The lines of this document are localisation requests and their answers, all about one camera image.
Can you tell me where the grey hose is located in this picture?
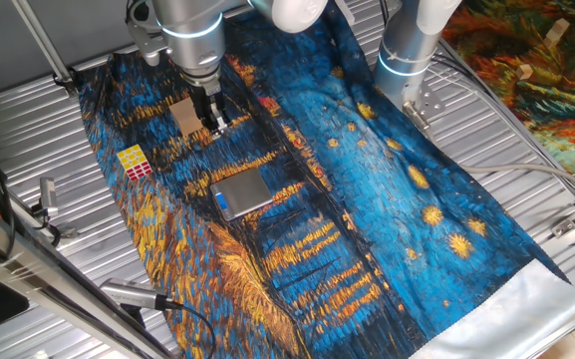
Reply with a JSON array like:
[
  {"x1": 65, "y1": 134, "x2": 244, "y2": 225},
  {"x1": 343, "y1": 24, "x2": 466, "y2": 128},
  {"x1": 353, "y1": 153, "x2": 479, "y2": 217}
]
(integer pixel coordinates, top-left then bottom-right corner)
[{"x1": 416, "y1": 112, "x2": 575, "y2": 200}]

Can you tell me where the orange painted cloth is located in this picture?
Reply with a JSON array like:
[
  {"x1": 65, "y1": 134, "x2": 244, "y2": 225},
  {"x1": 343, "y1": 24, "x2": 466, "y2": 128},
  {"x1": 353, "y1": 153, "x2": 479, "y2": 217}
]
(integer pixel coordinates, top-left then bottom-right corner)
[{"x1": 440, "y1": 0, "x2": 575, "y2": 176}]

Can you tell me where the grey metal pole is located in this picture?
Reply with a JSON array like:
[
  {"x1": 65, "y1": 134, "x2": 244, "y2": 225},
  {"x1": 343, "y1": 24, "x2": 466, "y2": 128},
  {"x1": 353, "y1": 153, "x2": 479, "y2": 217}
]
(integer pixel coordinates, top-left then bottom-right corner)
[{"x1": 10, "y1": 0, "x2": 80, "y2": 99}]

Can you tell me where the black camera cable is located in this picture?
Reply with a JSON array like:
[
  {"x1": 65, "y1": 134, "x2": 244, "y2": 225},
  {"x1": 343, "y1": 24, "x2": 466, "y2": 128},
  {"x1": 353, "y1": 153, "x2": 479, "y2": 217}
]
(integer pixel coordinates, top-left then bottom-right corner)
[{"x1": 166, "y1": 300, "x2": 218, "y2": 359}]

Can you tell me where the large wooden cube block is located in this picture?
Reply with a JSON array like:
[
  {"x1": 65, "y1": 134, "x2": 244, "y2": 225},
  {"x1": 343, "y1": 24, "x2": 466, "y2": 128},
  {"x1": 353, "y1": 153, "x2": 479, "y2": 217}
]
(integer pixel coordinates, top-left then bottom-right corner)
[{"x1": 168, "y1": 96, "x2": 204, "y2": 137}]

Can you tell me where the Rubik's cube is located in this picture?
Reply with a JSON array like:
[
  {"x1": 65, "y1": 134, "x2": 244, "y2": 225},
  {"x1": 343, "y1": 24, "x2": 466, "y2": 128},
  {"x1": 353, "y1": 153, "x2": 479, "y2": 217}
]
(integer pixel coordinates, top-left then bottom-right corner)
[{"x1": 116, "y1": 144, "x2": 153, "y2": 182}]

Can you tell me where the silver camera with cable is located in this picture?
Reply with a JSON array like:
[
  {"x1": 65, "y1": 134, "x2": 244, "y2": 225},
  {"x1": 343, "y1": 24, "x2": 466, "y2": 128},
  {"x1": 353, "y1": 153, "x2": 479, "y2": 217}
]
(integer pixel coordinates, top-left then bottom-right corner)
[{"x1": 100, "y1": 277, "x2": 178, "y2": 311}]

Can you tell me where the aluminium frame beam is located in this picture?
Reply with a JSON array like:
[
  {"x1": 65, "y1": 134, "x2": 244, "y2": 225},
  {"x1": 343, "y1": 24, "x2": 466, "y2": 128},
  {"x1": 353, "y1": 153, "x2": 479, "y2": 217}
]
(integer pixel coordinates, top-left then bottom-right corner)
[{"x1": 0, "y1": 191, "x2": 173, "y2": 359}]

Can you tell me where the silver digital scale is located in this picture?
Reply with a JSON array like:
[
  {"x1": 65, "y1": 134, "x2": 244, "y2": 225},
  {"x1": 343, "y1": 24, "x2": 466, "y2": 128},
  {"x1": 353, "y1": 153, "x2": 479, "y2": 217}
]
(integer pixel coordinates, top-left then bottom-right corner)
[{"x1": 209, "y1": 168, "x2": 274, "y2": 222}]

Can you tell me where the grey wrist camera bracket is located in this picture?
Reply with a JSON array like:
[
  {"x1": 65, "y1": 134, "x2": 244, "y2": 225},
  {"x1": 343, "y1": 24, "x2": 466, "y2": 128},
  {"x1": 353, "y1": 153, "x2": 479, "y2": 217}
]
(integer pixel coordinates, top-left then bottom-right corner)
[{"x1": 126, "y1": 19, "x2": 169, "y2": 67}]

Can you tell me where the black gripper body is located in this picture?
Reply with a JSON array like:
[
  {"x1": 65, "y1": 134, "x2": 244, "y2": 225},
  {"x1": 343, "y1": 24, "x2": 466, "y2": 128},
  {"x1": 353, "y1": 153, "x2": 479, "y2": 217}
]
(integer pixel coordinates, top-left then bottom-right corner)
[{"x1": 188, "y1": 82, "x2": 226, "y2": 124}]

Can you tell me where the blue starry night painted cloth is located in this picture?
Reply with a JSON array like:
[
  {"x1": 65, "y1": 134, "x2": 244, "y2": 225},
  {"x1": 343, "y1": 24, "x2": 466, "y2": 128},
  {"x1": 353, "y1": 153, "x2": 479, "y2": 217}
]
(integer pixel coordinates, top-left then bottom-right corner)
[{"x1": 77, "y1": 0, "x2": 575, "y2": 359}]

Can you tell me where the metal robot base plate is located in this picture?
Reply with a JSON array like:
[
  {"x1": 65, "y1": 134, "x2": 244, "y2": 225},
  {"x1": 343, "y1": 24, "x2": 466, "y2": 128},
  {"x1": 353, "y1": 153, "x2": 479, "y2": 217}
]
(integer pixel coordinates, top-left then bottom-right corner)
[{"x1": 401, "y1": 82, "x2": 445, "y2": 132}]

